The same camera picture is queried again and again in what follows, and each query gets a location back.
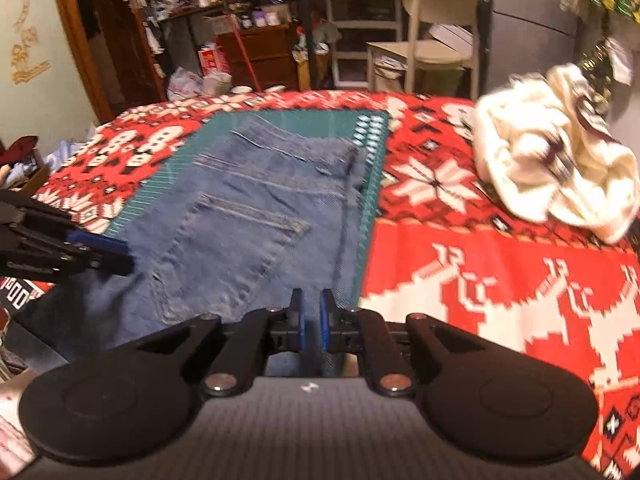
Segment printed plastic bag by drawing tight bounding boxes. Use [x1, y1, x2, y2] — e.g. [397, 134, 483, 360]
[166, 66, 203, 101]

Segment brown wooden dresser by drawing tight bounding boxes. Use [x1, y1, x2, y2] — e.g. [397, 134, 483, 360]
[220, 25, 301, 92]

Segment white plastic bag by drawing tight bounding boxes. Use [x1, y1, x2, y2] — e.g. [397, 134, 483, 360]
[202, 71, 233, 96]

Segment white knit sweater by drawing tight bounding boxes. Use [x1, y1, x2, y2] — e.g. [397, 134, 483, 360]
[472, 64, 640, 243]

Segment blue denim shorts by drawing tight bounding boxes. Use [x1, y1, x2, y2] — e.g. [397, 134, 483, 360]
[10, 112, 373, 376]

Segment red patterned blanket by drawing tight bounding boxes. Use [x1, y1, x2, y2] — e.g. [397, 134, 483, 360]
[0, 90, 640, 480]

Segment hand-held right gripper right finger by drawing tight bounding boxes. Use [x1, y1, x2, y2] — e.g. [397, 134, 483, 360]
[320, 288, 493, 396]

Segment cream plastic chair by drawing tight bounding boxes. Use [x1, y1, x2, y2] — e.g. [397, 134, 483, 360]
[367, 0, 486, 95]

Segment red printed box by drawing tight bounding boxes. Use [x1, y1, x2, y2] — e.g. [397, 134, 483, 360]
[197, 45, 231, 76]

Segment tinsel decorated small tree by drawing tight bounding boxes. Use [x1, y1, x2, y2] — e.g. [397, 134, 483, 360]
[575, 35, 621, 111]

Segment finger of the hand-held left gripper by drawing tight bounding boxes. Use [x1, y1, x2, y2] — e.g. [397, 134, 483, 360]
[75, 252, 135, 276]
[65, 230, 130, 252]

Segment red broom handle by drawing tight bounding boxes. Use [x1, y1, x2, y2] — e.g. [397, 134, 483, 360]
[227, 15, 261, 92]

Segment grey refrigerator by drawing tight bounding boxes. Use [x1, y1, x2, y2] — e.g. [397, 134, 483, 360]
[487, 0, 581, 96]

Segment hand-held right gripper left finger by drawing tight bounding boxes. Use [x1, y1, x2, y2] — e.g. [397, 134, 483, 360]
[132, 287, 307, 396]

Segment green cutting mat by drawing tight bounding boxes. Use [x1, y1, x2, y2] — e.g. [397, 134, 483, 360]
[102, 110, 391, 311]

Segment brown wooden door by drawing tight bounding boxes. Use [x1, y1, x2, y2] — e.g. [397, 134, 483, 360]
[50, 0, 166, 121]

